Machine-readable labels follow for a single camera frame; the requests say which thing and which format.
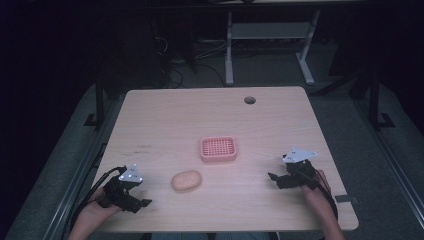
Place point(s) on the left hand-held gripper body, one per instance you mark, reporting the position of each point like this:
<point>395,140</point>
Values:
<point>121,195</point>

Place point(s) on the white metal desk frame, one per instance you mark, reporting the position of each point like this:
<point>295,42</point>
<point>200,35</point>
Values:
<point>229,66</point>

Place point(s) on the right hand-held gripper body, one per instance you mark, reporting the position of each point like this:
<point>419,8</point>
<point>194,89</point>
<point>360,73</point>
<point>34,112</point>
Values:
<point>300,171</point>

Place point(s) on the metal floor rail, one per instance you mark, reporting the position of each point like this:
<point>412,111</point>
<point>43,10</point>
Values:
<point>73,186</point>
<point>393,160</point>

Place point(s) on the black metal stand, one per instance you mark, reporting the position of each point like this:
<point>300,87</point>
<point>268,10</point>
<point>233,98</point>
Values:
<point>374,100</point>
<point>99,100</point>

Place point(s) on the pink plastic soap dish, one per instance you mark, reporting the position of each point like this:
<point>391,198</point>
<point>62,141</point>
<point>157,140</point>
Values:
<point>218,149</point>

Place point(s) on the person's right hand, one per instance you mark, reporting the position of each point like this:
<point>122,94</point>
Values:
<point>321,190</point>

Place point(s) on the black tape strip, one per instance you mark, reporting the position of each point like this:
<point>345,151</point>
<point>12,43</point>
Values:
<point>345,199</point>

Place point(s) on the person's left hand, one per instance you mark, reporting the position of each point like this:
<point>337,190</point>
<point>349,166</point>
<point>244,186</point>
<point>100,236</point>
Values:
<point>96,208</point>

